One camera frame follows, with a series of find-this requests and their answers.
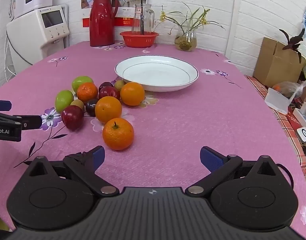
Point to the yellow orchid plant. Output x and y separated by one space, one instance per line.
190 20

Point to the clear plastic bag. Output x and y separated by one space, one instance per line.
289 88

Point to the white water dispenser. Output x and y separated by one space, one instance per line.
30 45

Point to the red plastic basket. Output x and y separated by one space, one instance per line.
139 40

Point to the orange tangerine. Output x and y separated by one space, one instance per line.
118 135
87 92

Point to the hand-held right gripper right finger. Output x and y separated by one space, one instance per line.
210 158

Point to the white plastic container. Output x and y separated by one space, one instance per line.
276 101

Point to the small tan pear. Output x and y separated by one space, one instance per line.
119 85

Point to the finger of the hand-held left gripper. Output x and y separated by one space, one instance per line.
1 105
30 122

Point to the white plate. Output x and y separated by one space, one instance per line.
155 73

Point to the cardboard box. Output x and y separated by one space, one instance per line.
272 62

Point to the smooth orange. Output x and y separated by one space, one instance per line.
108 110
132 93

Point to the dark purple plum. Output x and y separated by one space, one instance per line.
91 107

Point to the red thermos jug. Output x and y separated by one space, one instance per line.
101 25

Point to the green apple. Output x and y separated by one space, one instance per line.
81 81
63 101

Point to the dark stirring rod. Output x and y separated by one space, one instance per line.
142 17

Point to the glass vase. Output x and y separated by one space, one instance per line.
185 41

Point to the orange plaid cloth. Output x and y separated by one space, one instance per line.
290 130

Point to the red apple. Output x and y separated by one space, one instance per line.
105 84
72 117
109 93

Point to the glass pitcher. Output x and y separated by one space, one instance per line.
148 17

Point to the pink floral tablecloth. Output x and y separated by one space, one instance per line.
180 125

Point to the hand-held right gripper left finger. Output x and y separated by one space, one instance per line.
99 155

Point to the white power strip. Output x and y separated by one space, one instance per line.
305 112

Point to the purple leafy plant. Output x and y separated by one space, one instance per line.
294 42

